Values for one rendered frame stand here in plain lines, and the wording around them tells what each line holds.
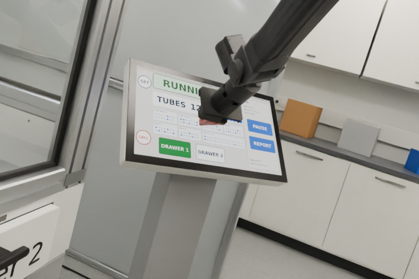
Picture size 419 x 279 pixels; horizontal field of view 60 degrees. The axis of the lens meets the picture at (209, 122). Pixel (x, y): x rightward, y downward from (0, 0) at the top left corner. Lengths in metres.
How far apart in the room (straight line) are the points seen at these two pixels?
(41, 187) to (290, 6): 0.48
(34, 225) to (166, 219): 0.55
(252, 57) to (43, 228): 0.45
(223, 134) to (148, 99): 0.24
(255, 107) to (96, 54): 0.67
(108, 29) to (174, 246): 0.74
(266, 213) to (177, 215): 2.06
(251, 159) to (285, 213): 2.06
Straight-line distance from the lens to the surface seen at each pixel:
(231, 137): 1.08
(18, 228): 0.63
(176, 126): 1.00
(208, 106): 0.77
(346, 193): 3.08
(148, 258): 1.19
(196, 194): 1.14
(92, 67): 0.66
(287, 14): 0.53
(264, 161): 1.13
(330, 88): 3.71
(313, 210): 3.11
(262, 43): 0.59
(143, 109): 0.98
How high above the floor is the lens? 1.22
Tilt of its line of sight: 8 degrees down
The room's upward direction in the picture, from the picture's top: 16 degrees clockwise
